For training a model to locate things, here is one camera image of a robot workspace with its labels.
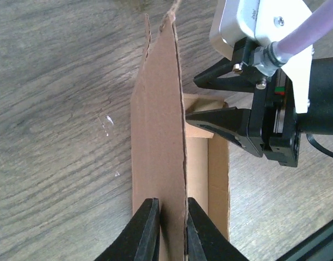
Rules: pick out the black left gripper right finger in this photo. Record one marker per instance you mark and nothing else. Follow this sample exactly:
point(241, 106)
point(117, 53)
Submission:
point(204, 240)

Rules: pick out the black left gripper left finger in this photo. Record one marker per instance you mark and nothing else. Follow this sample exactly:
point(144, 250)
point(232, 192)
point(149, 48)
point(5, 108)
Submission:
point(139, 240)

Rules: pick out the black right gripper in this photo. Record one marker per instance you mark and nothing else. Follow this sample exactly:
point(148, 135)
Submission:
point(269, 128)

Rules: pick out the brown cardboard box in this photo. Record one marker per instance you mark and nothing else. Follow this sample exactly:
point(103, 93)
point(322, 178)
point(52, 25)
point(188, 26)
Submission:
point(172, 160)

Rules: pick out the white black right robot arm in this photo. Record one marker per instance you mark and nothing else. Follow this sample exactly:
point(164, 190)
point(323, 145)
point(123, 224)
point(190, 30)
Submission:
point(319, 117)

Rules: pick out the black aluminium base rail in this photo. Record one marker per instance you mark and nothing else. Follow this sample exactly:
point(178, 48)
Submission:
point(318, 246)

